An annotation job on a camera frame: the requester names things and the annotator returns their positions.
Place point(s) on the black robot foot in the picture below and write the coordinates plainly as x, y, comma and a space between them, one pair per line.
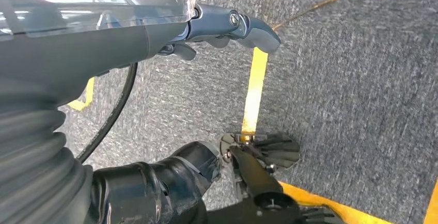
253, 174

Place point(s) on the yellow floor tape square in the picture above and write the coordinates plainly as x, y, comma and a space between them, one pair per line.
255, 89

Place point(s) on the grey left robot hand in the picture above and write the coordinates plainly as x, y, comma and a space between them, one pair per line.
85, 51

